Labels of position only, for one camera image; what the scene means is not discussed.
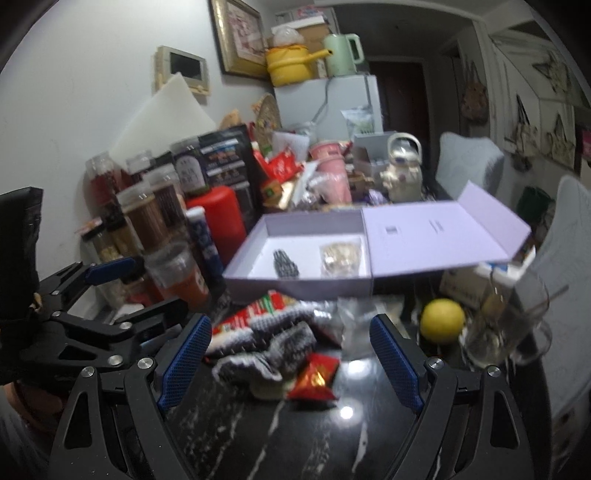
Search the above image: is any yellow lemon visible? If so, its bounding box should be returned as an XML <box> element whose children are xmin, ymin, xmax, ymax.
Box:
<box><xmin>419</xmin><ymin>298</ymin><xmax>466</xmax><ymax>344</ymax></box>

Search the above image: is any person's left forearm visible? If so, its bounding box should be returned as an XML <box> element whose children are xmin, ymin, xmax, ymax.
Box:
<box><xmin>0</xmin><ymin>383</ymin><xmax>51</xmax><ymax>480</ymax></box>

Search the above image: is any jar with beige contents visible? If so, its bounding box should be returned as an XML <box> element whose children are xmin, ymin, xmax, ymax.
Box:
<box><xmin>81</xmin><ymin>217</ymin><xmax>144</xmax><ymax>305</ymax></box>

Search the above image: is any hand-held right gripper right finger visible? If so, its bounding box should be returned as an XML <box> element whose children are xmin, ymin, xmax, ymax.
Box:
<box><xmin>369</xmin><ymin>314</ymin><xmax>548</xmax><ymax>480</ymax></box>

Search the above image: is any jar with dark contents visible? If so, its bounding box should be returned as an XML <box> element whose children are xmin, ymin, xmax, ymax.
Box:
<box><xmin>143</xmin><ymin>168</ymin><xmax>190</xmax><ymax>227</ymax></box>

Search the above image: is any gray quilted chair back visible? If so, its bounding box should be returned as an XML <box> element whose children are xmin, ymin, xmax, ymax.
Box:
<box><xmin>436</xmin><ymin>131</ymin><xmax>505</xmax><ymax>201</ymax></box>
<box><xmin>538</xmin><ymin>175</ymin><xmax>591</xmax><ymax>416</ymax></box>

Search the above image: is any glass mug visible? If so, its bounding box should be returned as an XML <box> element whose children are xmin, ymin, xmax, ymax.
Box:
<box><xmin>459</xmin><ymin>268</ymin><xmax>552</xmax><ymax>370</ymax></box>

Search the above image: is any brown cardboard box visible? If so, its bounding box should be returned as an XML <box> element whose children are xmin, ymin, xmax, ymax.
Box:
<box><xmin>295</xmin><ymin>18</ymin><xmax>331</xmax><ymax>54</ymax></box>

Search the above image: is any pink tumbler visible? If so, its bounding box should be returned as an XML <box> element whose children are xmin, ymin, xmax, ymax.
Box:
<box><xmin>308</xmin><ymin>141</ymin><xmax>354</xmax><ymax>204</ymax></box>

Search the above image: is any gray white knit sock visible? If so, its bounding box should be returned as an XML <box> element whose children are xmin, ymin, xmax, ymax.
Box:
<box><xmin>203</xmin><ymin>305</ymin><xmax>319</xmax><ymax>370</ymax></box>

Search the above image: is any jar with red contents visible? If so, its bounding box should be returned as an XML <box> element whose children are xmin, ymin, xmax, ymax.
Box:
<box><xmin>85</xmin><ymin>152</ymin><xmax>123</xmax><ymax>217</ymax></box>

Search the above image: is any yellow enamel pot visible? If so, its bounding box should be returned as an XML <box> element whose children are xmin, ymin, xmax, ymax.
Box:
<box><xmin>264</xmin><ymin>44</ymin><xmax>333</xmax><ymax>87</ymax></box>

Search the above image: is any framed picture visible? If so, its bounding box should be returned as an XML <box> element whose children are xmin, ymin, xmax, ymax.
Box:
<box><xmin>209</xmin><ymin>0</ymin><xmax>278</xmax><ymax>81</ymax></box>

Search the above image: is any black printed package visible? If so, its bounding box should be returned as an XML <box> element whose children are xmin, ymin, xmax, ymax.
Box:
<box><xmin>198</xmin><ymin>124</ymin><xmax>264</xmax><ymax>232</ymax></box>

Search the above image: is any green electric kettle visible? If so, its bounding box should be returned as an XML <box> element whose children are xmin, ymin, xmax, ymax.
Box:
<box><xmin>322</xmin><ymin>33</ymin><xmax>365</xmax><ymax>78</ymax></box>

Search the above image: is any round woven trivet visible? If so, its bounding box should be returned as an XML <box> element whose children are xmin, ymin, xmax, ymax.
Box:
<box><xmin>252</xmin><ymin>92</ymin><xmax>282</xmax><ymax>153</ymax></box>

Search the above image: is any red canister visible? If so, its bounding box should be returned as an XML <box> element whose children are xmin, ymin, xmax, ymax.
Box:
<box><xmin>185</xmin><ymin>186</ymin><xmax>247</xmax><ymax>268</ymax></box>

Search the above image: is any white cardboard box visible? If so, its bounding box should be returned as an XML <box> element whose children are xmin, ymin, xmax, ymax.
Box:
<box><xmin>438</xmin><ymin>247</ymin><xmax>536</xmax><ymax>310</ymax></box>

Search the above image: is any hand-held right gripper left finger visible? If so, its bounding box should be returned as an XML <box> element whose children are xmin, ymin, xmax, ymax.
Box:
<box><xmin>48</xmin><ymin>314</ymin><xmax>213</xmax><ymax>480</ymax></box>

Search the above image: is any white fridge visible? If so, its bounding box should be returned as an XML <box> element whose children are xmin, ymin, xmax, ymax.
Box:
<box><xmin>273</xmin><ymin>74</ymin><xmax>384</xmax><ymax>139</ymax></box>

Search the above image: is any dark wooden door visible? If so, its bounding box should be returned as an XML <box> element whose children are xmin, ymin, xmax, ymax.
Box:
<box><xmin>367</xmin><ymin>59</ymin><xmax>428</xmax><ymax>144</ymax></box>

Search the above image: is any red snack bag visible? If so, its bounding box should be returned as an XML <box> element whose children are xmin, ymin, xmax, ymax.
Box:
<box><xmin>263</xmin><ymin>148</ymin><xmax>305</xmax><ymax>185</ymax></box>

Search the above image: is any dark gray knit cloth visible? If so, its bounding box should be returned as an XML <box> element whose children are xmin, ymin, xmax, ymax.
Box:
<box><xmin>272</xmin><ymin>249</ymin><xmax>301</xmax><ymax>280</ymax></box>

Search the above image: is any jar with brown contents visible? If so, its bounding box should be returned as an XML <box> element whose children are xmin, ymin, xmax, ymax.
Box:
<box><xmin>116</xmin><ymin>185</ymin><xmax>169</xmax><ymax>252</ymax></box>

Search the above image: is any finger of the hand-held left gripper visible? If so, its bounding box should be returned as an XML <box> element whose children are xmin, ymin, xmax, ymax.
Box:
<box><xmin>37</xmin><ymin>256</ymin><xmax>148</xmax><ymax>315</ymax></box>
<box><xmin>28</xmin><ymin>298</ymin><xmax>199</xmax><ymax>370</ymax></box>

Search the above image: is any gray open box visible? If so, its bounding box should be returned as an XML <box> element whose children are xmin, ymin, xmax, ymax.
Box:
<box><xmin>353</xmin><ymin>131</ymin><xmax>398</xmax><ymax>162</ymax></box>

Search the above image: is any hanging patterned bag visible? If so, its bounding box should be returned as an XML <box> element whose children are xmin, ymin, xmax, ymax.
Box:
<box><xmin>462</xmin><ymin>80</ymin><xmax>490</xmax><ymax>123</ymax></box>

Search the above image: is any jar with white label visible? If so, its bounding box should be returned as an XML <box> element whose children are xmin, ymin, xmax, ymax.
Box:
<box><xmin>171</xmin><ymin>138</ymin><xmax>211</xmax><ymax>195</ymax></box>

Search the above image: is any lavender gift box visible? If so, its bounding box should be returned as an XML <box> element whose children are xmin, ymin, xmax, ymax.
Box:
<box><xmin>222</xmin><ymin>181</ymin><xmax>533</xmax><ymax>302</ymax></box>

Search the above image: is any white foam board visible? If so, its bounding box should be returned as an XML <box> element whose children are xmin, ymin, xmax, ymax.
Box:
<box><xmin>108</xmin><ymin>74</ymin><xmax>218</xmax><ymax>162</ymax></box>

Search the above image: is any clear bag of beige pieces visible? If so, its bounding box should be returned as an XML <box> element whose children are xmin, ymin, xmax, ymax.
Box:
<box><xmin>320</xmin><ymin>237</ymin><xmax>363</xmax><ymax>278</ymax></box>

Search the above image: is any thin wooden stick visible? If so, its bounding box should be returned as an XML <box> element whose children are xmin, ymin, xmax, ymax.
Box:
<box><xmin>531</xmin><ymin>284</ymin><xmax>570</xmax><ymax>308</ymax></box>

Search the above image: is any red foil snack packet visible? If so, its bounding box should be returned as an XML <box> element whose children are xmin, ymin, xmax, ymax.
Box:
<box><xmin>286</xmin><ymin>353</ymin><xmax>341</xmax><ymax>402</ymax></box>

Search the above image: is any green white bag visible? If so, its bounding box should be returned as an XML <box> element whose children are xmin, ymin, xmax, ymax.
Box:
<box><xmin>342</xmin><ymin>106</ymin><xmax>375</xmax><ymax>134</ymax></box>

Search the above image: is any blue dotted tube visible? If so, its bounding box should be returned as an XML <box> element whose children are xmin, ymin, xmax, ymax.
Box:
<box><xmin>185</xmin><ymin>207</ymin><xmax>222</xmax><ymax>289</ymax></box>

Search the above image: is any wall intercom panel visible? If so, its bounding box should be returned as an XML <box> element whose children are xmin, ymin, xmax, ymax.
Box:
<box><xmin>154</xmin><ymin>45</ymin><xmax>212</xmax><ymax>97</ymax></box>

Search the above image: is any clear zip bag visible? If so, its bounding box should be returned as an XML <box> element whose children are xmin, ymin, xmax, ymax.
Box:
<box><xmin>323</xmin><ymin>295</ymin><xmax>416</xmax><ymax>352</ymax></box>

